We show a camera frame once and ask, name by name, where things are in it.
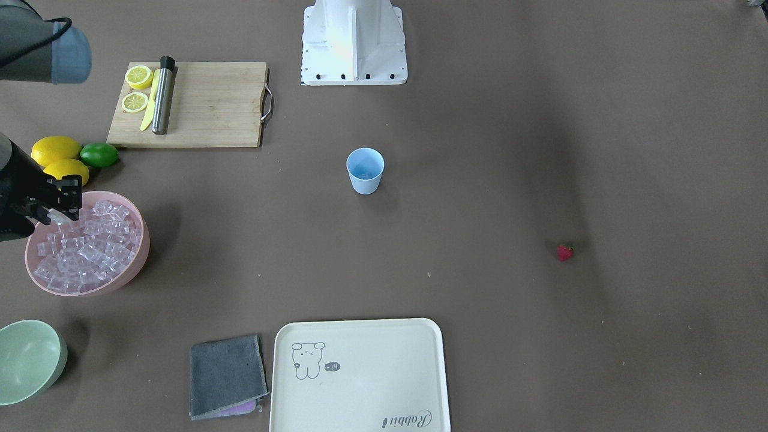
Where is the grey folded cloth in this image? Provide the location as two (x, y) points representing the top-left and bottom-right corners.
(188, 334), (269, 421)

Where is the yellow plastic knife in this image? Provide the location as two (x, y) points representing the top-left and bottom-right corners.
(139, 69), (161, 131)

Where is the pink bowl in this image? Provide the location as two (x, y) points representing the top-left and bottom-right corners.
(25, 191), (151, 297)

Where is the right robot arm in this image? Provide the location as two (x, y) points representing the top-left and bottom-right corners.
(1, 1), (92, 241)

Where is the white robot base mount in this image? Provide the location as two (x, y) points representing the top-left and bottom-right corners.
(300, 1), (409, 86)

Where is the wooden cutting board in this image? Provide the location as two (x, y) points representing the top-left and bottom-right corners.
(106, 61), (274, 148)

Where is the yellow lemon lower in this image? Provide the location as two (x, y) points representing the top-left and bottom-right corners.
(43, 158), (90, 186)

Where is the pile of clear ice cubes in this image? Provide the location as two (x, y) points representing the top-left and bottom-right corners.
(34, 200), (141, 294)

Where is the steel muddler rod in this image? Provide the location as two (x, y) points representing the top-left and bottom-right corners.
(151, 56), (176, 135)

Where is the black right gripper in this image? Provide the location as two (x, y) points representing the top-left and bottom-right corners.
(1, 135), (63, 242)

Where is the yellow lemon upper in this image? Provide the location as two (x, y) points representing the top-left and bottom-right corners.
(31, 135), (82, 167)

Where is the green bowl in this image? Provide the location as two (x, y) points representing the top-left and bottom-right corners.
(1, 319), (68, 406)

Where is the lemon slice lower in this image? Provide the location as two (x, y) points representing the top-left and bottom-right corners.
(121, 91), (150, 114)

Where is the lemon slice upper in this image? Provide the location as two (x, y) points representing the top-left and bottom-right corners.
(124, 65), (154, 90)

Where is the cream rabbit tray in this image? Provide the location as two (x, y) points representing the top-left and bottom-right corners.
(269, 317), (452, 431)

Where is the green lime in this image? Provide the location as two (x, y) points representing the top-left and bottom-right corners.
(79, 143), (119, 169)

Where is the lemon slice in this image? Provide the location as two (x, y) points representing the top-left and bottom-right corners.
(124, 65), (154, 90)
(121, 91), (150, 114)

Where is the red strawberry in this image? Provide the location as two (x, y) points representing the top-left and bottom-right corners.
(556, 242), (574, 262)

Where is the yellow lemon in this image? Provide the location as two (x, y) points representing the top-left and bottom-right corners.
(31, 135), (82, 167)
(43, 158), (90, 186)

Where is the blue plastic cup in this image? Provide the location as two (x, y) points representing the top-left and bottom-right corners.
(346, 148), (386, 195)

